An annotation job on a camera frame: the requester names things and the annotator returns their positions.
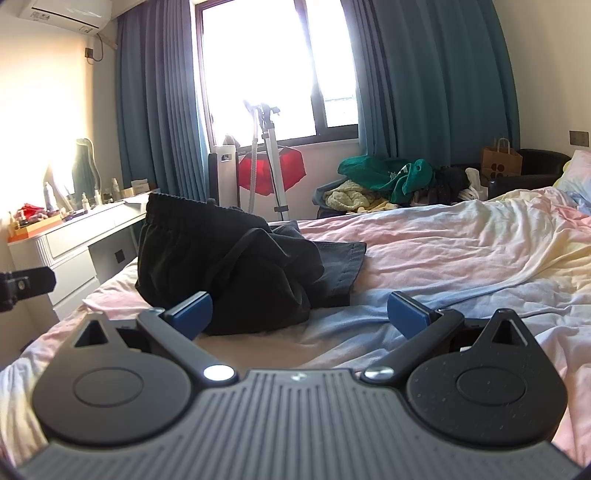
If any white air purifier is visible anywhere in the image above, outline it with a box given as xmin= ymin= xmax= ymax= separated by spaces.
xmin=208 ymin=144 xmax=241 ymax=210

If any pastel pillow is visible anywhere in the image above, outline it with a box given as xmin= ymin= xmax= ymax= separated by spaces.
xmin=551 ymin=150 xmax=591 ymax=208

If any red hanging cloth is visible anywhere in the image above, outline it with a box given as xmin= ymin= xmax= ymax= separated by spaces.
xmin=238 ymin=145 xmax=307 ymax=191

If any brown paper bag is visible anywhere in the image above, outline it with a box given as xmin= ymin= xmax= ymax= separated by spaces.
xmin=480 ymin=137 xmax=523 ymax=185

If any black clothes pile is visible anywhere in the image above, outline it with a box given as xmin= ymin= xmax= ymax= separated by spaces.
xmin=434 ymin=166 xmax=469 ymax=205

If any orange tray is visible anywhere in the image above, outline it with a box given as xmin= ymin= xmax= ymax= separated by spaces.
xmin=7 ymin=215 xmax=63 ymax=243

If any white dressing table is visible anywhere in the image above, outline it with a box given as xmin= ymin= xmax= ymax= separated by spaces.
xmin=7 ymin=191 xmax=151 ymax=319

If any green garment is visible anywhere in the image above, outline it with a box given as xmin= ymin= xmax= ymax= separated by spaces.
xmin=338 ymin=155 xmax=435 ymax=204

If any white cloth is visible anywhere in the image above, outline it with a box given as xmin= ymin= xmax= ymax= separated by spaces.
xmin=464 ymin=167 xmax=483 ymax=200

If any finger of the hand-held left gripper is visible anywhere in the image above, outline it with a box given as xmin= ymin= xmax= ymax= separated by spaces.
xmin=0 ymin=265 xmax=57 ymax=312

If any blue curtain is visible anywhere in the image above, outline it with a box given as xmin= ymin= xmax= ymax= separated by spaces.
xmin=341 ymin=0 xmax=522 ymax=169
xmin=113 ymin=0 xmax=215 ymax=212

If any white air conditioner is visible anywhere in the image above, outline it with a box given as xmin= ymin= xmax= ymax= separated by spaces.
xmin=17 ymin=0 xmax=114 ymax=34

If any yellow knit garment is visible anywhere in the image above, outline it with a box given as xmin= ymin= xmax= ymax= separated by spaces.
xmin=323 ymin=180 xmax=393 ymax=214

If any vanity mirror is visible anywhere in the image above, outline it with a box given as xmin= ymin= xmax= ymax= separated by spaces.
xmin=46 ymin=137 xmax=102 ymax=199

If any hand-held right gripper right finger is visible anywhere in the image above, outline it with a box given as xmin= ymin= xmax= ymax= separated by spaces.
xmin=359 ymin=291 xmax=527 ymax=385

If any grey blue garment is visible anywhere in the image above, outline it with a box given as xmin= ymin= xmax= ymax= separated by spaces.
xmin=314 ymin=184 xmax=342 ymax=217

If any window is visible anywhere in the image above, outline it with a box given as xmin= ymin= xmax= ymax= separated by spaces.
xmin=194 ymin=0 xmax=361 ymax=146

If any pastel bed blanket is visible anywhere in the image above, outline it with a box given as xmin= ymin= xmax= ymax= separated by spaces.
xmin=0 ymin=185 xmax=591 ymax=472

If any white garment steamer stand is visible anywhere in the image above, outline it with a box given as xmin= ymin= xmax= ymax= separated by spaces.
xmin=242 ymin=99 xmax=296 ymax=221

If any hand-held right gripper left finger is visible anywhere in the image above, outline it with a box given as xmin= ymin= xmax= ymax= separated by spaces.
xmin=71 ymin=292 xmax=238 ymax=386

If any black armchair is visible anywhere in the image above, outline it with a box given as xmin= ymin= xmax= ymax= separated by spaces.
xmin=487 ymin=148 xmax=572 ymax=200

